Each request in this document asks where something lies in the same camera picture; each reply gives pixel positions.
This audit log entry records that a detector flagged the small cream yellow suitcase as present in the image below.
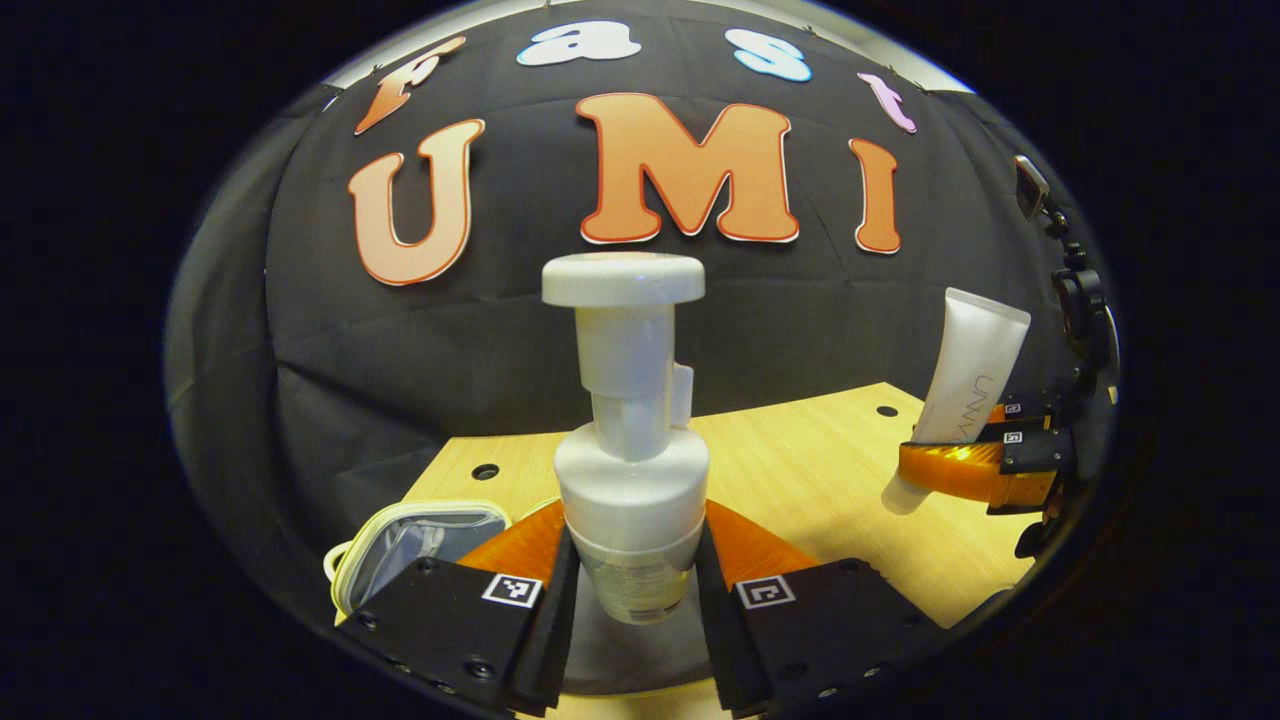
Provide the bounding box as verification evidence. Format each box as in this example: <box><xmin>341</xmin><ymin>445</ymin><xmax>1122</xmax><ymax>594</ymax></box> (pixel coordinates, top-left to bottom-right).
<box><xmin>323</xmin><ymin>499</ymin><xmax>514</xmax><ymax>617</ymax></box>

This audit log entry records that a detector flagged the white foam pump bottle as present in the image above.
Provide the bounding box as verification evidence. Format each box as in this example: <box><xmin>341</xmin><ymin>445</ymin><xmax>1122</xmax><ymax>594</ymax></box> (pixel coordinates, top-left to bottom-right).
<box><xmin>541</xmin><ymin>252</ymin><xmax>711</xmax><ymax>626</ymax></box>

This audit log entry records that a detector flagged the black phone holder stand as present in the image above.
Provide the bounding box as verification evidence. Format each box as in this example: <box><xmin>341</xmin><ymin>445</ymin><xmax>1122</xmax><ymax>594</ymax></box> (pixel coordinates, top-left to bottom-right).
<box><xmin>1013</xmin><ymin>155</ymin><xmax>1121</xmax><ymax>406</ymax></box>

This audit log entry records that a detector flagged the white squeeze tube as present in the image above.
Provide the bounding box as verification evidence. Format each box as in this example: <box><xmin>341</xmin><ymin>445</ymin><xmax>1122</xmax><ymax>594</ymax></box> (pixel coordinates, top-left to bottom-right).
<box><xmin>882</xmin><ymin>288</ymin><xmax>1032</xmax><ymax>515</ymax></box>

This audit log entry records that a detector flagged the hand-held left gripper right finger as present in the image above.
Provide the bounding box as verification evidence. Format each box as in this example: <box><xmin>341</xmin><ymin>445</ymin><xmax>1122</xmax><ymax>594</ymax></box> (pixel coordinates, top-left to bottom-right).
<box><xmin>693</xmin><ymin>498</ymin><xmax>948</xmax><ymax>719</ymax></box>

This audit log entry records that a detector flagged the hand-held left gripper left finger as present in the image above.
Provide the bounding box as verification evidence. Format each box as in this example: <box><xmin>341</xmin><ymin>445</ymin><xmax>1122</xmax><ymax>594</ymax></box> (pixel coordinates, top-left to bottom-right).
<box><xmin>345</xmin><ymin>498</ymin><xmax>583</xmax><ymax>719</ymax></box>

